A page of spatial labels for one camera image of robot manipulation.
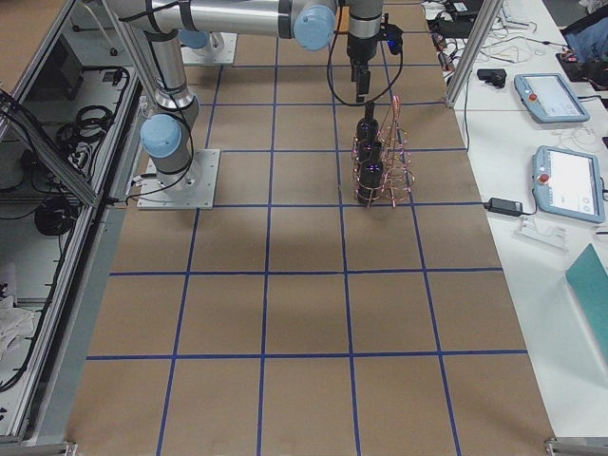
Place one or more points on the dark wine bottle front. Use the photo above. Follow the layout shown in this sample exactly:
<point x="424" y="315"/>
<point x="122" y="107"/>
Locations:
<point x="369" y="180"/>

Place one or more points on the aluminium frame post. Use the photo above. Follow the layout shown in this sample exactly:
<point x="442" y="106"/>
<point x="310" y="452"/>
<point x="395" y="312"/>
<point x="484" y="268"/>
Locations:
<point x="481" y="28"/>

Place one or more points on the copper wire bottle basket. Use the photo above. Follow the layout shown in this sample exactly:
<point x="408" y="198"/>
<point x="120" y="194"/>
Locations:
<point x="397" y="178"/>

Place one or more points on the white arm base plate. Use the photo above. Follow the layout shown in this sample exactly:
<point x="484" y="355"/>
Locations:
<point x="225" y="57"/>
<point x="195" y="190"/>

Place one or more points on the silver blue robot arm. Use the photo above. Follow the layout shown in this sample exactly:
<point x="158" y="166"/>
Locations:
<point x="310" y="23"/>
<point x="202" y="42"/>

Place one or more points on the dark wine bottle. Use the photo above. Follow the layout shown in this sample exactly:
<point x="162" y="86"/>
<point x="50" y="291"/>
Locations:
<point x="369" y="180"/>
<point x="367" y="127"/>
<point x="369" y="153"/>

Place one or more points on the small black webcam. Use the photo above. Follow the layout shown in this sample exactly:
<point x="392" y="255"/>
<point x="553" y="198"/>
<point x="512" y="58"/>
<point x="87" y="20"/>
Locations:
<point x="492" y="76"/>

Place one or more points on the teach pendant far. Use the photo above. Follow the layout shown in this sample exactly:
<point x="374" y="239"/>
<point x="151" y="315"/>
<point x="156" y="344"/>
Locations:
<point x="550" y="99"/>

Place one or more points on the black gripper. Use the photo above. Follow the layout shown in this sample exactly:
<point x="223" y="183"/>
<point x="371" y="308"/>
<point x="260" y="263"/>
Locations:
<point x="361" y="48"/>

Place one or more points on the teal notebook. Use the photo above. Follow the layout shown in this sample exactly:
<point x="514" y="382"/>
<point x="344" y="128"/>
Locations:
<point x="587" y="277"/>

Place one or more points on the white cloth rag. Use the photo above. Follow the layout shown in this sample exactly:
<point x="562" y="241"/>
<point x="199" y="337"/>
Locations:
<point x="16" y="323"/>

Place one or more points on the teach pendant near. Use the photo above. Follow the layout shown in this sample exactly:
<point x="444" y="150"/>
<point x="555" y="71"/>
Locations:
<point x="567" y="183"/>

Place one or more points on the black power adapter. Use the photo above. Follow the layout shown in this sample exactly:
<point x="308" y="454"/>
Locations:
<point x="506" y="207"/>

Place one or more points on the teach pendant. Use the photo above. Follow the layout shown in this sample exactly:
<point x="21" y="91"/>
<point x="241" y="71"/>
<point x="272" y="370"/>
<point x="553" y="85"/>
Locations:
<point x="567" y="183"/>
<point x="550" y="99"/>

